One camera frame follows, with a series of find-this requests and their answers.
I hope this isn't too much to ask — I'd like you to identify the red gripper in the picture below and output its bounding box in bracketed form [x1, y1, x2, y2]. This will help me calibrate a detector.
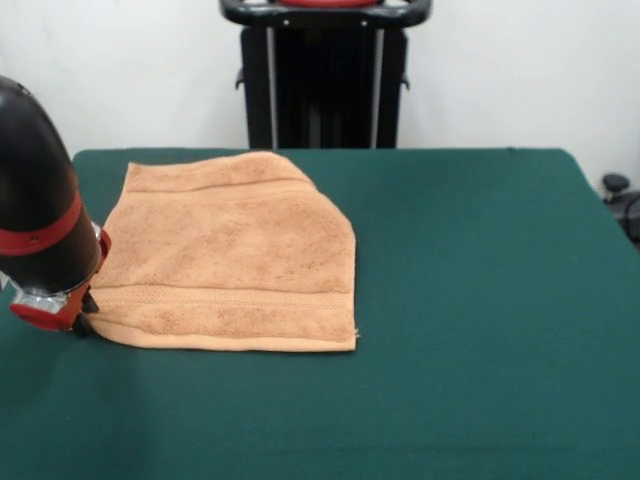
[8, 228, 114, 340]

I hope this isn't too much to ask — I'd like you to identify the tan terry towel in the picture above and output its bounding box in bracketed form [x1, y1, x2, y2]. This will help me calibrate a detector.
[88, 151, 361, 354]

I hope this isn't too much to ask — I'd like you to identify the dark green table cloth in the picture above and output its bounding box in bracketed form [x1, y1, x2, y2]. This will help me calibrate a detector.
[0, 147, 640, 480]

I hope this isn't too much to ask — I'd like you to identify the grey chair base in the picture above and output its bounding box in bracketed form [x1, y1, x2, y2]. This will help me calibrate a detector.
[601, 172, 640, 242]

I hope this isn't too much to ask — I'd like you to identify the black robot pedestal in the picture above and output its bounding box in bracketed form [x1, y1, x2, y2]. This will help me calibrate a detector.
[218, 0, 434, 150]

